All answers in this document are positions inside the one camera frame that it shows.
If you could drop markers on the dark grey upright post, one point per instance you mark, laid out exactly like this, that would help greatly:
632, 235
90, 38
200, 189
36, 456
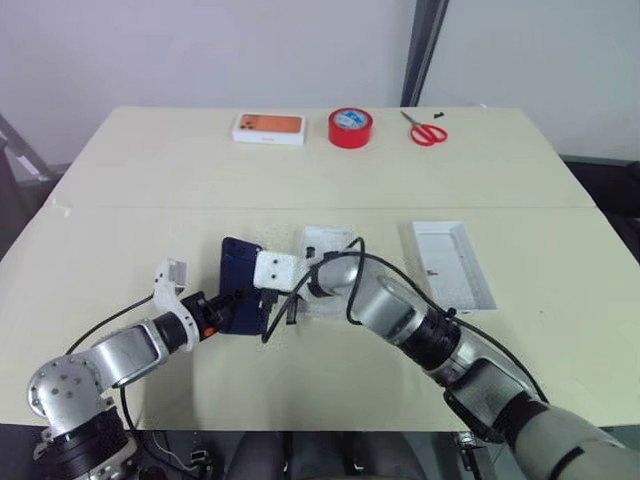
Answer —
422, 50

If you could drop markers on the dark blue phone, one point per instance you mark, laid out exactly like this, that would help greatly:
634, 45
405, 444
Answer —
240, 270

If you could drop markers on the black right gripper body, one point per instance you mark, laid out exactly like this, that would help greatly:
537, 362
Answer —
286, 296

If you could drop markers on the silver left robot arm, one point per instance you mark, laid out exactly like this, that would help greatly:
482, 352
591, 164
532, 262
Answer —
120, 352

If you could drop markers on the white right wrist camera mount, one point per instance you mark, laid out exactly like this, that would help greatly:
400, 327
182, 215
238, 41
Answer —
277, 270

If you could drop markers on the white phone box base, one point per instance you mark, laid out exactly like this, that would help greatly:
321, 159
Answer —
327, 240

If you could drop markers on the metal table clamp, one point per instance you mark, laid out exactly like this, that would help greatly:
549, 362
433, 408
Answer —
465, 450

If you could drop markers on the phone box with orange print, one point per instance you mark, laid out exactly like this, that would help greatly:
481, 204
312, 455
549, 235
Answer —
269, 129

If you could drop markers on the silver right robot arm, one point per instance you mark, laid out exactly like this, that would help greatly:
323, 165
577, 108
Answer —
450, 345

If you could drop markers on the grey metal frame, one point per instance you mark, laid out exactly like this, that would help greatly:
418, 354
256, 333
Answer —
22, 150

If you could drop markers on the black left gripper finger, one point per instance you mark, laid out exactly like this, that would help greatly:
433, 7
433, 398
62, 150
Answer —
234, 298

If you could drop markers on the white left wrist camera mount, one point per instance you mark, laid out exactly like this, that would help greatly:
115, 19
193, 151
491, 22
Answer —
170, 287

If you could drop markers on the red tape roll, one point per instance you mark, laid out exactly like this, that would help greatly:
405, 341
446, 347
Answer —
351, 127

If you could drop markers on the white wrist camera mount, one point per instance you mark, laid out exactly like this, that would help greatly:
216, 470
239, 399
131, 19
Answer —
170, 287
277, 270

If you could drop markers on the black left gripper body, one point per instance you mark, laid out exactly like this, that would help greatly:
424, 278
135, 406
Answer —
200, 312

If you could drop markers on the white phone box lid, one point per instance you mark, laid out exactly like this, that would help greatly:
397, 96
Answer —
450, 265

